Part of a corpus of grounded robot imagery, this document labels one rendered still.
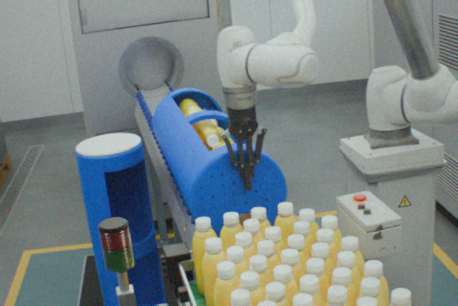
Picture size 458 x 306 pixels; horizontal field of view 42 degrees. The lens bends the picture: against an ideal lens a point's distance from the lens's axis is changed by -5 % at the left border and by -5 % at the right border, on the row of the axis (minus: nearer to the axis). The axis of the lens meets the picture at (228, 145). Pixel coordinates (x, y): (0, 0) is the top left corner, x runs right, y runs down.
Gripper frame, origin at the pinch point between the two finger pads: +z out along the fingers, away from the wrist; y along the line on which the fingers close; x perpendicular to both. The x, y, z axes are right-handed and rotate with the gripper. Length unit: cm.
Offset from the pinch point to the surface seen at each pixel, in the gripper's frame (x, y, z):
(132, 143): 88, -26, 12
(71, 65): 531, -62, 46
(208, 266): -27.2, -17.7, 10.0
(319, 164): 292, 130, 116
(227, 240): -14.8, -10.0, 10.4
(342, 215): -14.8, 21.9, 9.9
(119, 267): -41, -38, -1
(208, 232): -13.8, -14.7, 7.8
